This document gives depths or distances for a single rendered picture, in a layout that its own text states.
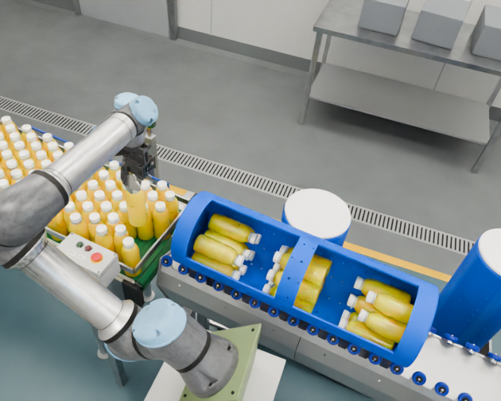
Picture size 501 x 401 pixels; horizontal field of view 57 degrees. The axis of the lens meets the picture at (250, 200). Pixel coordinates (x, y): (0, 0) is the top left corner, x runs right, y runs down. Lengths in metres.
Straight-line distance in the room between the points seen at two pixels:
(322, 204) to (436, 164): 2.30
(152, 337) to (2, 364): 1.83
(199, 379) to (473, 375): 1.03
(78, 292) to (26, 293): 1.90
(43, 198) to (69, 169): 0.09
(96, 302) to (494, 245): 1.55
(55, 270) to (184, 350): 0.34
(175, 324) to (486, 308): 1.43
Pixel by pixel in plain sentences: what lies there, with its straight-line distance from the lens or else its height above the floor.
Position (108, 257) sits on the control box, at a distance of 1.66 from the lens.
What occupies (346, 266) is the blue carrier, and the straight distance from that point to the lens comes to 1.73.
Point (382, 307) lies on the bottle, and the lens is 1.56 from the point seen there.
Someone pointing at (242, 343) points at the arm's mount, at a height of 1.33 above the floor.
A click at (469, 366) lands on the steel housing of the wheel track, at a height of 0.93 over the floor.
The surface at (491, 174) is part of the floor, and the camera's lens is 4.29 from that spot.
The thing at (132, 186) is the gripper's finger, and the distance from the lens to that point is 1.53.
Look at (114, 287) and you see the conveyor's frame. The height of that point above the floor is 0.83.
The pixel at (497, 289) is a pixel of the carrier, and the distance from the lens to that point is 2.06.
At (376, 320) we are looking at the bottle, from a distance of 1.57.
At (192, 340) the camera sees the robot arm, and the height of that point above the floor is 1.42.
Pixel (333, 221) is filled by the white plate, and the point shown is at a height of 1.04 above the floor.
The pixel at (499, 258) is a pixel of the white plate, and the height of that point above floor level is 1.04.
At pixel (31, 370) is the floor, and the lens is 2.77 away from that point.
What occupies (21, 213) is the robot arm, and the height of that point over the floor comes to 1.72.
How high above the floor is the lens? 2.40
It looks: 46 degrees down
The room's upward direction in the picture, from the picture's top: 7 degrees clockwise
